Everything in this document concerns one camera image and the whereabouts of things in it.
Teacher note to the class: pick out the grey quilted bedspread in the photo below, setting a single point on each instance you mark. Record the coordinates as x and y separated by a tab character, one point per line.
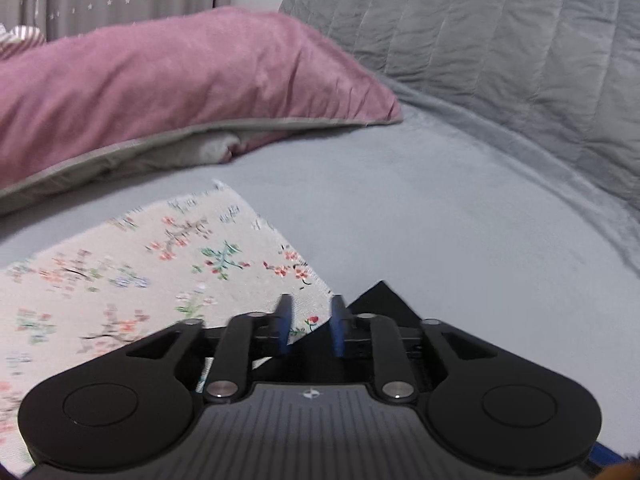
490	50

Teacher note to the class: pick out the pink pillow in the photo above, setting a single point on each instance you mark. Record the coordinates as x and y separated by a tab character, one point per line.
165	80

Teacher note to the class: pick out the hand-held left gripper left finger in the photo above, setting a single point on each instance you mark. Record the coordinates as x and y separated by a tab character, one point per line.
283	321

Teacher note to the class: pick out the striped cloth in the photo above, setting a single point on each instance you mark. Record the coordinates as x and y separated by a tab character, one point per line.
19	40

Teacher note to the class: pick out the floral printed cloth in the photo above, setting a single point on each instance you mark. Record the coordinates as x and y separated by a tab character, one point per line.
125	280

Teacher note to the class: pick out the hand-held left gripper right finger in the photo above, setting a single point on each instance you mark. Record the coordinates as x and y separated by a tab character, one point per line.
339	324

